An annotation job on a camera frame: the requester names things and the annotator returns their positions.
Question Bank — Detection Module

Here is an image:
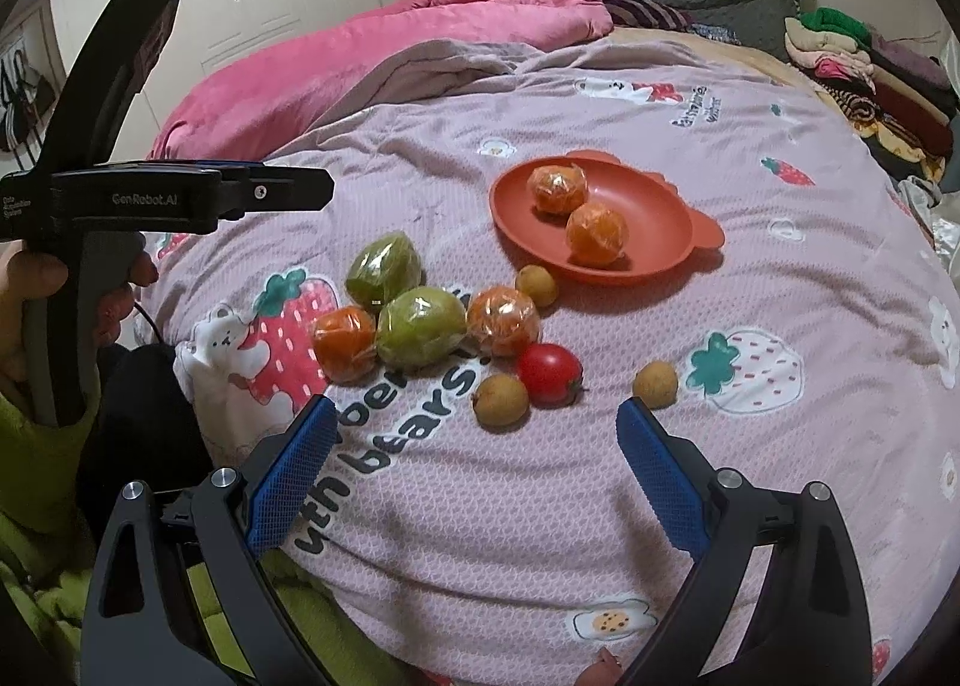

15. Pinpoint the person's left hand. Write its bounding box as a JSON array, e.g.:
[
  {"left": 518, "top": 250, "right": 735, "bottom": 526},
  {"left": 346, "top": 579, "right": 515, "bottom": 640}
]
[{"left": 0, "top": 236, "right": 160, "bottom": 406}]

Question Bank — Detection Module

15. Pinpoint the stack of folded clothes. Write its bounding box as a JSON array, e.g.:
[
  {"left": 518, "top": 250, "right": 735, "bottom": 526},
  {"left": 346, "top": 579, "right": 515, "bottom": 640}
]
[{"left": 784, "top": 7, "right": 960, "bottom": 186}]

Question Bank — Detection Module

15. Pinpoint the dark striped cloth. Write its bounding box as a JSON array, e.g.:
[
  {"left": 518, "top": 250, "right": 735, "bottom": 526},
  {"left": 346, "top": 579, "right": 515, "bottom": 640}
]
[{"left": 592, "top": 0, "right": 692, "bottom": 32}]

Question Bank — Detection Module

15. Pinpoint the plastic-wrapped orange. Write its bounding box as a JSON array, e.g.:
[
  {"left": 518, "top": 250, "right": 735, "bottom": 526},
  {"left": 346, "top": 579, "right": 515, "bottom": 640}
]
[
  {"left": 310, "top": 305, "right": 378, "bottom": 385},
  {"left": 565, "top": 200, "right": 629, "bottom": 267},
  {"left": 466, "top": 285, "right": 541, "bottom": 358},
  {"left": 527, "top": 162, "right": 590, "bottom": 216}
]

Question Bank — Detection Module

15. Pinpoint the orange bear-shaped plate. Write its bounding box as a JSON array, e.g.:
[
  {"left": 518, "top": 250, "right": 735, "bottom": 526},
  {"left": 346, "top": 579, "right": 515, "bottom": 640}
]
[{"left": 489, "top": 149, "right": 726, "bottom": 287}]

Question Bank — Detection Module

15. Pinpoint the pink printed blanket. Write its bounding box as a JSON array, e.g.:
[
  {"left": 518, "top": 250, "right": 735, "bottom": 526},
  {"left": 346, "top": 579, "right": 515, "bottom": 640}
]
[{"left": 142, "top": 37, "right": 960, "bottom": 686}]

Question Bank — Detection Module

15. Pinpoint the blue patterned cloth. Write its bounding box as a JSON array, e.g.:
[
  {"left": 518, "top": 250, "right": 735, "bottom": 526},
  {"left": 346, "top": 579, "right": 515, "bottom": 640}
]
[{"left": 690, "top": 22, "right": 743, "bottom": 47}]

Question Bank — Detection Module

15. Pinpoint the red tomato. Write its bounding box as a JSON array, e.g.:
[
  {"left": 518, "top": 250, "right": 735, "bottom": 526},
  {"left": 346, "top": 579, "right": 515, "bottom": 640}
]
[{"left": 516, "top": 343, "right": 586, "bottom": 408}]

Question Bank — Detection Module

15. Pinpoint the cream satin curtain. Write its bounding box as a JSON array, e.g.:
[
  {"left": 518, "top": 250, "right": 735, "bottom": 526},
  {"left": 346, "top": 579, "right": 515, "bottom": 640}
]
[{"left": 911, "top": 202, "right": 960, "bottom": 274}]

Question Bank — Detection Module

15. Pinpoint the black cable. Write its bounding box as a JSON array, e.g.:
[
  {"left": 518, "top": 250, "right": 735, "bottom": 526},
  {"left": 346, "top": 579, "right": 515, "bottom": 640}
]
[{"left": 131, "top": 299, "right": 167, "bottom": 351}]

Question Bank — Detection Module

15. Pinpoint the brown longan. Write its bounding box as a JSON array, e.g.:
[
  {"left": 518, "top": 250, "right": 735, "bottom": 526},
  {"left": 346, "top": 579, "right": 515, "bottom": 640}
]
[
  {"left": 471, "top": 372, "right": 531, "bottom": 430},
  {"left": 632, "top": 360, "right": 680, "bottom": 409},
  {"left": 515, "top": 264, "right": 560, "bottom": 308}
]

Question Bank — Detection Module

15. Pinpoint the dark hanging bag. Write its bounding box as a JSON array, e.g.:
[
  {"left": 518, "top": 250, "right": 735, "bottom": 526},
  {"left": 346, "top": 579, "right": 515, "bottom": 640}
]
[{"left": 0, "top": 48, "right": 59, "bottom": 154}]

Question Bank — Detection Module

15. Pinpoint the grey white cloth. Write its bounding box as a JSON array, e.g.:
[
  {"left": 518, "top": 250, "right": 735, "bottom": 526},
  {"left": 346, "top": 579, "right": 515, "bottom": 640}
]
[{"left": 896, "top": 176, "right": 940, "bottom": 212}]

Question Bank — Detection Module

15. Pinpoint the beige bed sheet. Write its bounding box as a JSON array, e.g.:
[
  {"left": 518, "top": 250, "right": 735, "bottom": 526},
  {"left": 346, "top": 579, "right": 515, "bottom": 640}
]
[{"left": 607, "top": 26, "right": 826, "bottom": 103}]

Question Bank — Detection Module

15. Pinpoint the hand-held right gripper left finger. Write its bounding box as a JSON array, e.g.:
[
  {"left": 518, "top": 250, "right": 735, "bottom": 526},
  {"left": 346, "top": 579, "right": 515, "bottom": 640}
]
[{"left": 79, "top": 395, "right": 338, "bottom": 686}]

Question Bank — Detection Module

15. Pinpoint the green fleece garment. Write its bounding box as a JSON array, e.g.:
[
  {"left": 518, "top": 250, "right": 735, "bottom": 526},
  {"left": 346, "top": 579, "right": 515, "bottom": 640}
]
[{"left": 0, "top": 506, "right": 428, "bottom": 686}]

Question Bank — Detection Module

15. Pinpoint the plastic-wrapped green apple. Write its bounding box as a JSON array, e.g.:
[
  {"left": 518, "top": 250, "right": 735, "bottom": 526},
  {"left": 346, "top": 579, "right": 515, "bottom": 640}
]
[
  {"left": 375, "top": 286, "right": 470, "bottom": 370},
  {"left": 345, "top": 230, "right": 423, "bottom": 313}
]

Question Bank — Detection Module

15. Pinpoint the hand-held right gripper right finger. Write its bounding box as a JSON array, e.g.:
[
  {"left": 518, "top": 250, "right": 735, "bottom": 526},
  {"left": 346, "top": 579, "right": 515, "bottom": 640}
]
[{"left": 615, "top": 397, "right": 875, "bottom": 686}]

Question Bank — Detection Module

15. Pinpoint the pink quilt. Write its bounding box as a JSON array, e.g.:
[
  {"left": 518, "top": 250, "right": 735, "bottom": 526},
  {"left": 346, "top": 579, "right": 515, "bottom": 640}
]
[{"left": 146, "top": 0, "right": 616, "bottom": 162}]

